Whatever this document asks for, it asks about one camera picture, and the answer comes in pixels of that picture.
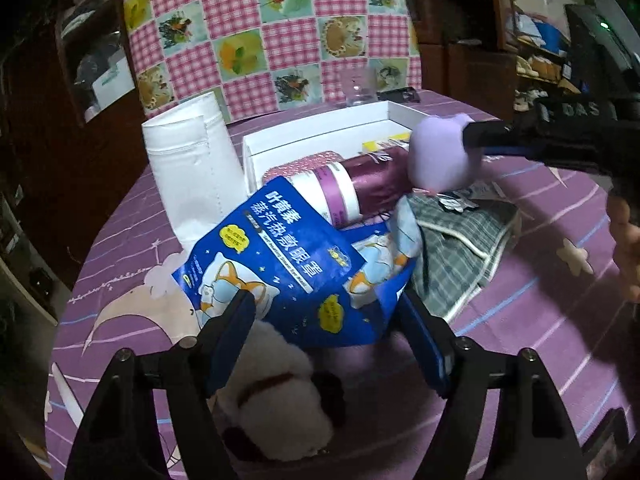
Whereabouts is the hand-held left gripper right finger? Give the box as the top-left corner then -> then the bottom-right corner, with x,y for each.
399,290 -> 591,480

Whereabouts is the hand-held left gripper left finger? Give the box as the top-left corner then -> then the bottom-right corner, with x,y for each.
65,290 -> 258,480

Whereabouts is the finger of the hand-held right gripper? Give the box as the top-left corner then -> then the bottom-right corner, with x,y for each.
462,117 -> 547,159

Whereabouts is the purple soft toy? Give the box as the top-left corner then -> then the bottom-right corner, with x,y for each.
406,114 -> 483,195

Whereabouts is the white plush toy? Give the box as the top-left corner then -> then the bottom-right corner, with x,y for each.
210,317 -> 346,463

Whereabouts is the blue eye mask packet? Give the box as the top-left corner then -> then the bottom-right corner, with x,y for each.
171,176 -> 401,350
345,205 -> 422,311

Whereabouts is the white cardboard box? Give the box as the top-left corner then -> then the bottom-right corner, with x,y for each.
242,100 -> 502,198

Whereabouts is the person's right hand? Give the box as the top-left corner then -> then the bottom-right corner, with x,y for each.
606,192 -> 640,304

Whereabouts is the small black object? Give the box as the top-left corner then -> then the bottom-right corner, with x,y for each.
377,88 -> 420,104

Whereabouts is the wooden cabinet with shelves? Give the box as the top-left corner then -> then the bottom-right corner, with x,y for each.
487,0 -> 608,111

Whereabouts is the green plaid cloth pouch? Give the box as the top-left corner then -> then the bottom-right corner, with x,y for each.
407,191 -> 523,323

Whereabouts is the purple printed bed sheet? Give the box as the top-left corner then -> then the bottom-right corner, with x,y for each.
44,89 -> 640,480

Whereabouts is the yellow packet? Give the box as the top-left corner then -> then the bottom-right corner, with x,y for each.
362,132 -> 413,155

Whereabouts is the clear glass cup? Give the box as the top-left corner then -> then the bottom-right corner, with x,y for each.
340,69 -> 377,108

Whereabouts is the purple jar with white label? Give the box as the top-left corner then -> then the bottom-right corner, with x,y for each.
289,161 -> 362,230

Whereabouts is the white paper towel roll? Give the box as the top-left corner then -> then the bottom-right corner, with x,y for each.
141,91 -> 248,253

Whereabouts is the pink glitter pouch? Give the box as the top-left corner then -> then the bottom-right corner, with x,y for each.
262,151 -> 346,186

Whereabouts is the checkered picture pillow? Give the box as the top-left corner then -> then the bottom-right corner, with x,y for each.
119,0 -> 423,120

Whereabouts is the wooden shelf with clutter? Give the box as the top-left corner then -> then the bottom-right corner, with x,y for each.
52,0 -> 138,126

